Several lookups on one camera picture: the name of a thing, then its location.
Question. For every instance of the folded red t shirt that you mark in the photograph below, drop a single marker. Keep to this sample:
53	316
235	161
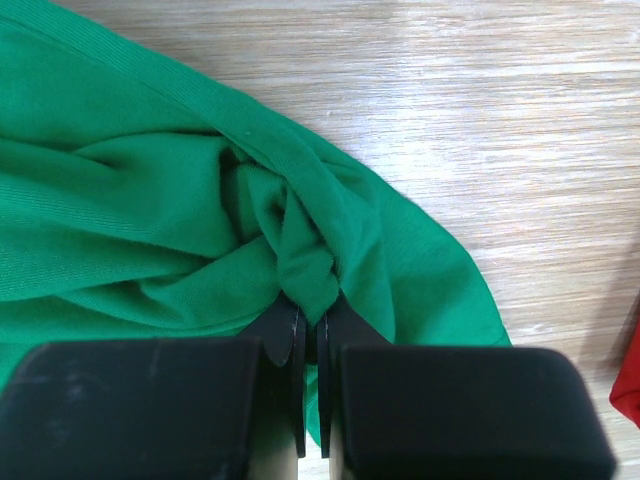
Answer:
624	394

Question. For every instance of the green t shirt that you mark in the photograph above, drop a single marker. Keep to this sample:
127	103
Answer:
140	198

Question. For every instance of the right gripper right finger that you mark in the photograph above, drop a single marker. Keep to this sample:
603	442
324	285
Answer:
415	412

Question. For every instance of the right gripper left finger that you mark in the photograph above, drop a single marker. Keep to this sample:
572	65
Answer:
187	408

